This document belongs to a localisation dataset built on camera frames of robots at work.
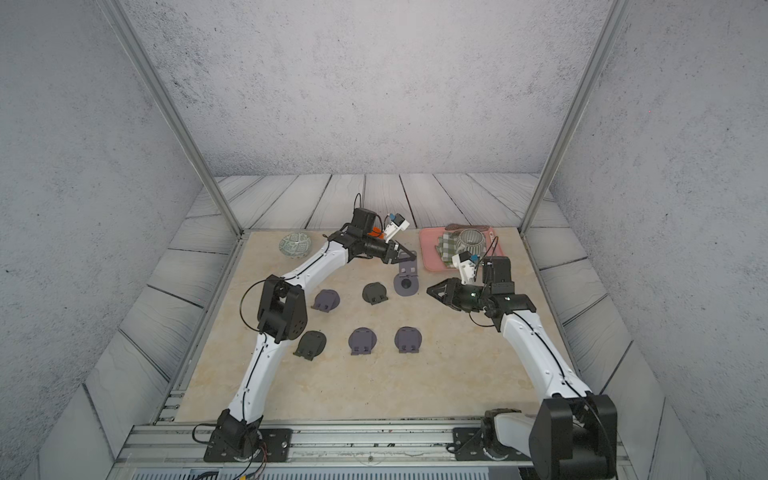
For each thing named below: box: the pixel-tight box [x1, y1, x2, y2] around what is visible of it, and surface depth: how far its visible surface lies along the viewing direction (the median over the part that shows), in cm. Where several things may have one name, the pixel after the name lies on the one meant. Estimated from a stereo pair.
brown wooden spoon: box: [444, 223, 490, 231], surface depth 125 cm
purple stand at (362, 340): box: [348, 326, 377, 355], surface depth 93 cm
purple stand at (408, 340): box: [394, 326, 423, 354], surface depth 93 cm
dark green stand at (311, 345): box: [293, 330, 327, 361], surface depth 91 cm
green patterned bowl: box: [279, 232, 311, 259], surface depth 116 cm
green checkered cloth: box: [435, 231, 460, 268], surface depth 117 cm
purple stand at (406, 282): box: [393, 250, 419, 297], surface depth 100 cm
